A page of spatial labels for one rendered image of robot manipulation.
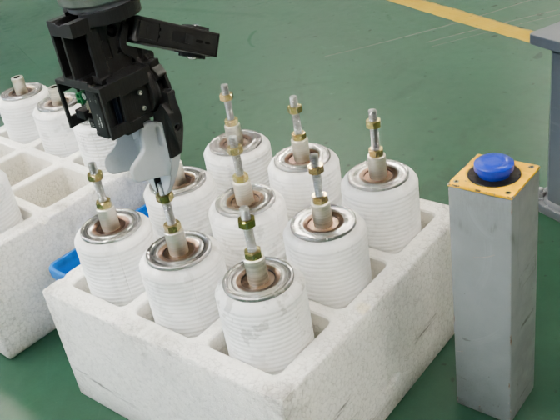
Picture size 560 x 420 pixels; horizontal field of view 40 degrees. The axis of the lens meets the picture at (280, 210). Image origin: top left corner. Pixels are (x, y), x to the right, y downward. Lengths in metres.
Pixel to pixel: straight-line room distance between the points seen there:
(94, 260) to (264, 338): 0.25
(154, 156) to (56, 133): 0.59
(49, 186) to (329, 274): 0.62
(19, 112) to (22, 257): 0.36
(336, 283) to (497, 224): 0.19
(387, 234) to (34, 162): 0.70
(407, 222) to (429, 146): 0.62
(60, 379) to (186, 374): 0.34
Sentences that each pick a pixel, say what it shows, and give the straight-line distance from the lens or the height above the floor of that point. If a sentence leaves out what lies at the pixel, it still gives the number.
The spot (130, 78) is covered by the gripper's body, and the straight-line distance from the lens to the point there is 0.75.
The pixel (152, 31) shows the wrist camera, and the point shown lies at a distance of 0.77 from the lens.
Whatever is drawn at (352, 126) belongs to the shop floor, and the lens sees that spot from 1.68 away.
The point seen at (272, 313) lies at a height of 0.24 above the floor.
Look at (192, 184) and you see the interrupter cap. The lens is 1.01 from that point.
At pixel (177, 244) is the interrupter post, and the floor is 0.27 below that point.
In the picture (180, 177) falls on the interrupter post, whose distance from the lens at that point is 1.02.
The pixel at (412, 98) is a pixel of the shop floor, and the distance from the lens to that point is 1.78.
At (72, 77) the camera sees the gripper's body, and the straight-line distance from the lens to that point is 0.76.
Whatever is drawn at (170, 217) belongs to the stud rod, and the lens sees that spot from 0.86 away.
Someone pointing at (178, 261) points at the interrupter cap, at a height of 0.25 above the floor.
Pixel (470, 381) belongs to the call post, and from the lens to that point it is 0.97.
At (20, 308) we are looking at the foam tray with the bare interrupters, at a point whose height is 0.07.
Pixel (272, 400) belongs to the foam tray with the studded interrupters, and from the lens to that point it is 0.79.
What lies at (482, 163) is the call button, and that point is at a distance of 0.82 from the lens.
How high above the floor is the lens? 0.73
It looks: 31 degrees down
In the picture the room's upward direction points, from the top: 10 degrees counter-clockwise
